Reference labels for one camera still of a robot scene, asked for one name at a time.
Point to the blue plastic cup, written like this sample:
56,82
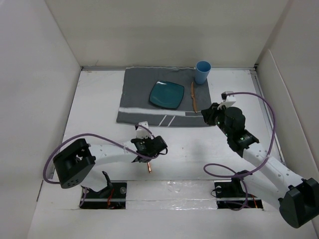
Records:
202,70

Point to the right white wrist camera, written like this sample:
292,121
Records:
228,100

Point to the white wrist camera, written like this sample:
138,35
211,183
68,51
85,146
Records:
228,100
142,130

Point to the copper knife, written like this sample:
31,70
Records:
193,98

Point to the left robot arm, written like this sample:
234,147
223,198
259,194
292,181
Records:
74,164

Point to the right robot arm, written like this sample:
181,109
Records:
296,198

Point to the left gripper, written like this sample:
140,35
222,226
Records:
143,139

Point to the grey striped cloth placemat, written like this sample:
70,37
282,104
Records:
138,83

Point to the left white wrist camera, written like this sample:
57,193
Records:
142,130

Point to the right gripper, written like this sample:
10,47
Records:
214,110

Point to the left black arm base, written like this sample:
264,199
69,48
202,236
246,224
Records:
111,197

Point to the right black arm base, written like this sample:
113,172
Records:
230,194

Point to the teal square plate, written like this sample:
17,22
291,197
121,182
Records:
166,95

